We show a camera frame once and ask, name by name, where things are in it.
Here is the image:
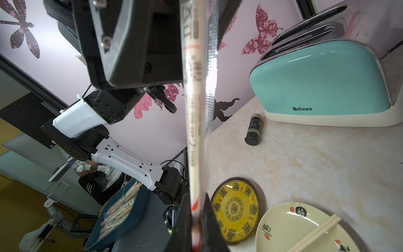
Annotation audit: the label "cream plate middle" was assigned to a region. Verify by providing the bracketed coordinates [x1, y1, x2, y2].
[255, 202, 360, 252]

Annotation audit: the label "black small cylinder jar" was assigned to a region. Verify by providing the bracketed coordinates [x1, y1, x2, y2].
[245, 113, 262, 146]

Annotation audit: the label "red chopsticks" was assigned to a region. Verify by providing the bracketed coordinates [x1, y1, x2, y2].
[179, 1, 219, 252]

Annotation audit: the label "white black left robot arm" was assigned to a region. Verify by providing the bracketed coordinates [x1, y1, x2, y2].
[42, 1, 240, 205]

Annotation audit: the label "mint green toaster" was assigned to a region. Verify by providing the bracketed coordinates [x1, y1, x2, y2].
[250, 1, 403, 127]

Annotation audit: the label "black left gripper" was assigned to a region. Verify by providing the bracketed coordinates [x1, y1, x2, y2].
[43, 1, 183, 90]

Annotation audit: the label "blue tray of chopsticks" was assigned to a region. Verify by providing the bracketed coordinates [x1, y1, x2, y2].
[85, 180, 149, 252]

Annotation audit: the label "yellow black patterned plate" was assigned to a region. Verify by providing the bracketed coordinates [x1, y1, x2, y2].
[211, 177, 261, 246]

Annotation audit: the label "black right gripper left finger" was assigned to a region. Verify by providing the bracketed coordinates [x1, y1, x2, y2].
[164, 193, 192, 252]

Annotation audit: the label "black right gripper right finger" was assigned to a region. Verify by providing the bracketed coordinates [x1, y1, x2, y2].
[201, 193, 230, 252]

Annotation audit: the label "person in black clothes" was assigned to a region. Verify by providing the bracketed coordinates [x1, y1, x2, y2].
[74, 161, 126, 205]

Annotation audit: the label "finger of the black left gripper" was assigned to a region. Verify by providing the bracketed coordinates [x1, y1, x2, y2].
[217, 0, 241, 32]

